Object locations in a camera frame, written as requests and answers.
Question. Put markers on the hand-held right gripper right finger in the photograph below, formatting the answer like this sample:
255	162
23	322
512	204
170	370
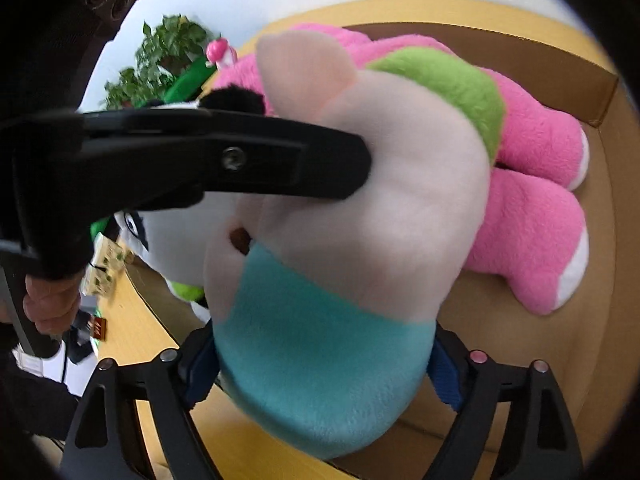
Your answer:
446	375

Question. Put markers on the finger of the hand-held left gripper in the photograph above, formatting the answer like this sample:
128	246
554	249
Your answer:
280	165

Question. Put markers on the green plush hat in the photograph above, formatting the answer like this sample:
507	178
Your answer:
192	77

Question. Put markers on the green potted plant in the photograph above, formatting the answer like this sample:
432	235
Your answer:
150	60

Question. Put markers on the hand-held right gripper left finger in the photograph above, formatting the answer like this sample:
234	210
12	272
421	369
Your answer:
199	375

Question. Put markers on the pale printed small box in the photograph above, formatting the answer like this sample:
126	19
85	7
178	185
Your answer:
111	252
100	281

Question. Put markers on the pink and green plush toy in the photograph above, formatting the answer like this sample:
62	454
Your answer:
530	160

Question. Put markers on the brown cardboard box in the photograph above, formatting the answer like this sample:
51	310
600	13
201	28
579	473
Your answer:
595	220

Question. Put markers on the small pink toy figure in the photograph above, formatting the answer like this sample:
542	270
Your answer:
217	50

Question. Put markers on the panda plush toy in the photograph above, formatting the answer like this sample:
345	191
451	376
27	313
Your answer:
175	230

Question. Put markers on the yellow wooden desk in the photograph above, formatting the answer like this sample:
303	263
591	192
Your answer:
150	330

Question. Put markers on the pig plush toy teal dress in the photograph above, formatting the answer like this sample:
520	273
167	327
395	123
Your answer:
350	240

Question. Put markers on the person's left hand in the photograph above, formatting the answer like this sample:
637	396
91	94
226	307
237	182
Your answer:
50	305

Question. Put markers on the small red box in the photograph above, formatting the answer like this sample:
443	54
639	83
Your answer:
98	329

